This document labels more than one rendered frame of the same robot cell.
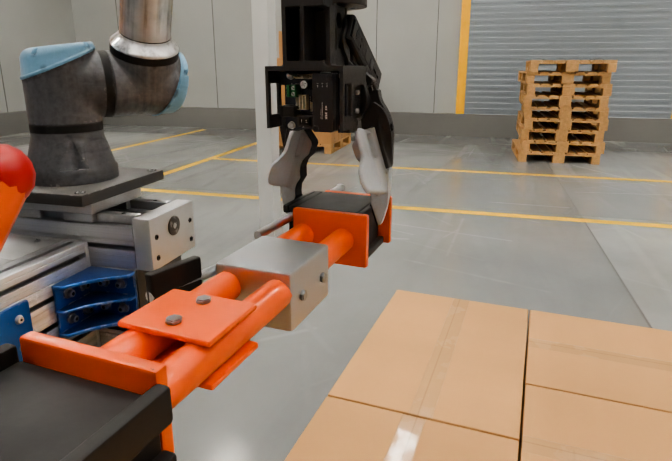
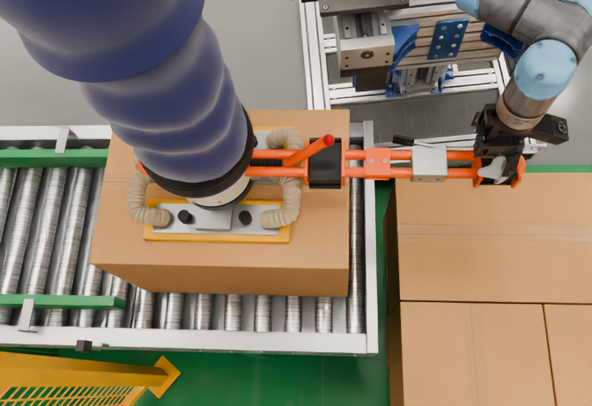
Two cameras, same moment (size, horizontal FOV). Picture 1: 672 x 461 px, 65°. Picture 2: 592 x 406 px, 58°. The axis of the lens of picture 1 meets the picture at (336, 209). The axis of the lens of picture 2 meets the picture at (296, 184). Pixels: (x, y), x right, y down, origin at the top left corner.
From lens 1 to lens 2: 94 cm
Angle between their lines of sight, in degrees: 73
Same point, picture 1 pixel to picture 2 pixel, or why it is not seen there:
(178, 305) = (380, 156)
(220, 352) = (370, 176)
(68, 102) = not seen: outside the picture
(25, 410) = (328, 158)
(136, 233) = not seen: hidden behind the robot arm
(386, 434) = (574, 220)
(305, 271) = (424, 176)
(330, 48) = (490, 134)
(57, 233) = not seen: outside the picture
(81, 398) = (335, 165)
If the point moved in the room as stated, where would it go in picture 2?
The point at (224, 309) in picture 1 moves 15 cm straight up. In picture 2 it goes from (382, 168) to (388, 136)
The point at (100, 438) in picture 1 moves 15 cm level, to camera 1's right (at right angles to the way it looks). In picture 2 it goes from (322, 179) to (350, 247)
